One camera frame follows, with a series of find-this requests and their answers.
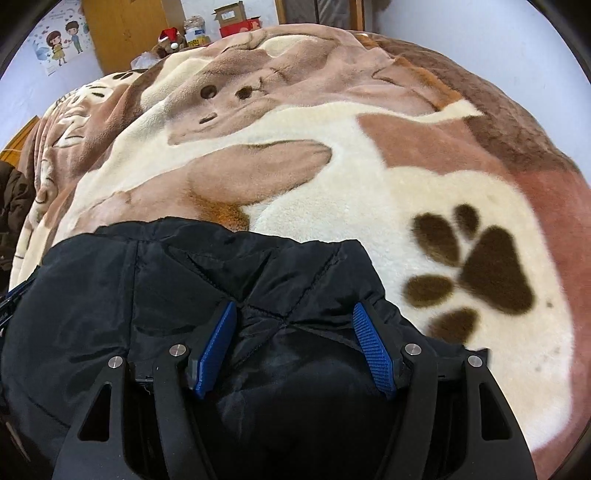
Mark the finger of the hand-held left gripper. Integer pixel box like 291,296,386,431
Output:
0,281,31,333

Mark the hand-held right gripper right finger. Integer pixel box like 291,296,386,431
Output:
353,302,539,480

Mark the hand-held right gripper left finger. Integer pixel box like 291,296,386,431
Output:
52,301,239,480

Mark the black padded jacket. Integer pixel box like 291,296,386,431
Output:
0,217,490,480

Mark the brown coat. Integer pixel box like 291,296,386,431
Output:
0,159,38,259

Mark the wooden headboard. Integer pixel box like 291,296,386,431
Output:
0,115,41,153

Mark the brown printed fleece blanket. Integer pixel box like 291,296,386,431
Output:
8,21,591,480

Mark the yellow wooden wardrobe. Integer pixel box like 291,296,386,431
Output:
82,0,185,75

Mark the red santa hat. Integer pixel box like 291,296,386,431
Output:
157,27,183,49

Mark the clear plastic jar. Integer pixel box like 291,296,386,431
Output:
184,18,211,47

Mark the red box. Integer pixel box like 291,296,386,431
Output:
219,18,265,38

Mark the open cardboard box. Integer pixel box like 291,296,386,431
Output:
212,1,247,28

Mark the wooden door with glass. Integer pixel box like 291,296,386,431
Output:
274,0,365,33

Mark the cartoon wall poster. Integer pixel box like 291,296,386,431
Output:
31,0,95,77

